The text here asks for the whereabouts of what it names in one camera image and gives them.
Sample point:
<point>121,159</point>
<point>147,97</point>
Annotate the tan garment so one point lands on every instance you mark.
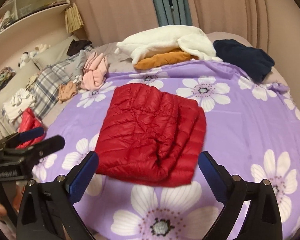
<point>67,92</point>

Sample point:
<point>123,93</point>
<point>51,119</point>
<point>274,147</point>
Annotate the white fleece garment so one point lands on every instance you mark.
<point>160,40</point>

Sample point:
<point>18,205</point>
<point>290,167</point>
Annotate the pink garment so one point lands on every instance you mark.
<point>95,75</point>

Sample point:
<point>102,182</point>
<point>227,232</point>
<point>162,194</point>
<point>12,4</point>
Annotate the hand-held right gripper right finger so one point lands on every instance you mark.
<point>212,177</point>

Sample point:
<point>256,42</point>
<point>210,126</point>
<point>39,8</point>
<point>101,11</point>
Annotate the cream pillow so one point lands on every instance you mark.
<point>52,52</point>

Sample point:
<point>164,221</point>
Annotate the straw tassel hanging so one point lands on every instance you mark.
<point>73,20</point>

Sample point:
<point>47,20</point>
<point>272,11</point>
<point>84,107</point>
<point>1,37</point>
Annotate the beige curtain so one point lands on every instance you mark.
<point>110,10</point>

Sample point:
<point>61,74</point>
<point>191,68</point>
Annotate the navy fleece garment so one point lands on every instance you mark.
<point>242,55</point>

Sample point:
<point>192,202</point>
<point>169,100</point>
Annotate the plaid cloth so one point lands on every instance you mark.
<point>50,85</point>

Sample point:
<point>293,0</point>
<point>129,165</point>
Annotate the black garment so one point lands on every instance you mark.
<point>77,46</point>

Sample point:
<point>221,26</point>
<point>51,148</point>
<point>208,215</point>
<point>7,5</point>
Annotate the grey garment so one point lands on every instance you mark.
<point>78,62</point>

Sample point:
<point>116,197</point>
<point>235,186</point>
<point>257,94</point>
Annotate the white folded clothes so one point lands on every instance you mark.
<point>17,105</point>

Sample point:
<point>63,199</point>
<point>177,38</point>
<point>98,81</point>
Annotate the beige plush toy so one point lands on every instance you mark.
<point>42,48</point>

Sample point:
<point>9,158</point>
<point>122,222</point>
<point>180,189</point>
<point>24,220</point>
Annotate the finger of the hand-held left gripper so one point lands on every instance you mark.
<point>30,133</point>
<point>47,145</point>

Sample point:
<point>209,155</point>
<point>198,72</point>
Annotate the small shiny red puffer jacket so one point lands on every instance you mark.
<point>30,121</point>

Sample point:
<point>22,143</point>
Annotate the patterned knit item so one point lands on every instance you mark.
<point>5,77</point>

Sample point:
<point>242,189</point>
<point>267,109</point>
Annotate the teal curtain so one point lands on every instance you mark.
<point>165,2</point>

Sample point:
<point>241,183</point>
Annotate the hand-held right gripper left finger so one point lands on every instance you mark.
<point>83,177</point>

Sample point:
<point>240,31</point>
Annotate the purple floral bedsheet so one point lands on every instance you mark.
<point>240,130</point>

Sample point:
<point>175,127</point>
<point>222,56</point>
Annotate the orange garment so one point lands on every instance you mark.
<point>160,60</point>

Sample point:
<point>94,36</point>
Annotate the white shelf unit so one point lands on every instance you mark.
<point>35,12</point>

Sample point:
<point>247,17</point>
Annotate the white and black plush toy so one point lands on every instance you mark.
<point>25,60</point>

